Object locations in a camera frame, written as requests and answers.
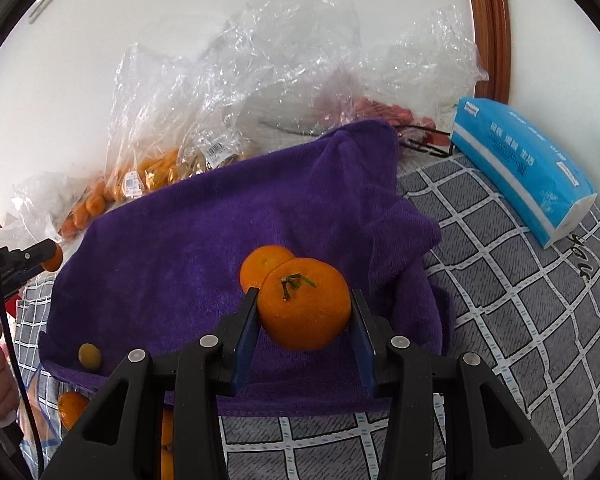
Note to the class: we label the purple towel-lined tray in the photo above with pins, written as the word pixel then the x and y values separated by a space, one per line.
pixel 180 260

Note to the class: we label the grey checked star blanket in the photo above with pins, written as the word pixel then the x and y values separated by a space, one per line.
pixel 505 335

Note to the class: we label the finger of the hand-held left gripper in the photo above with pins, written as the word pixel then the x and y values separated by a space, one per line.
pixel 27 262

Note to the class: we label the clear plastic bag, red produce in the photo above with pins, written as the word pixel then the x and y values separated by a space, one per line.
pixel 420 60

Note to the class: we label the blue tissue pack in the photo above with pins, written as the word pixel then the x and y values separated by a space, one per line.
pixel 520 170

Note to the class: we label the brown wooden door frame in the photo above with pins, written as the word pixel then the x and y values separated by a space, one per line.
pixel 490 35

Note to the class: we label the clear bag of brown longans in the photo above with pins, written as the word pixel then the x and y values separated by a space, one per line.
pixel 200 160

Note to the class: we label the white wall light switch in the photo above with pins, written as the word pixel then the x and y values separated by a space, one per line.
pixel 42 5

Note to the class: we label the clear plastic bag of mandarins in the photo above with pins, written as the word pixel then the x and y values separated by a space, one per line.
pixel 40 195

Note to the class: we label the large orange mandarin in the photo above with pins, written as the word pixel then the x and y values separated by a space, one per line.
pixel 72 407

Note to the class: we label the yellow-green plum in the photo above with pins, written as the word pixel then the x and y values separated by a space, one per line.
pixel 89 356

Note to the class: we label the clear plastic bag of oranges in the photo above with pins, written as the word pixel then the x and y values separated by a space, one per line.
pixel 180 85

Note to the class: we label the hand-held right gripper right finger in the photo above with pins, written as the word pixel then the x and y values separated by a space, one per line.
pixel 362 345

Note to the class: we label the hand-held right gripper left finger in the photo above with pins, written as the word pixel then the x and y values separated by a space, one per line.
pixel 245 335

